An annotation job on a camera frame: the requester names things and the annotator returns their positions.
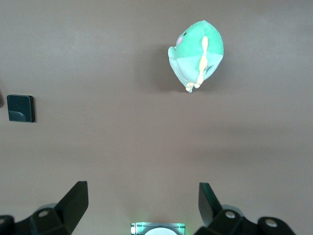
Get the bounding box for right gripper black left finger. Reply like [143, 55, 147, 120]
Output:
[0, 181, 89, 235]

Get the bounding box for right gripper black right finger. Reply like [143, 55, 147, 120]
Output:
[194, 182, 298, 235]

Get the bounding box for green dinosaur plush toy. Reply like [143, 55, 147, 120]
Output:
[167, 20, 224, 94]

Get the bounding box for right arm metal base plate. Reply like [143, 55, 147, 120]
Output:
[130, 222, 187, 235]

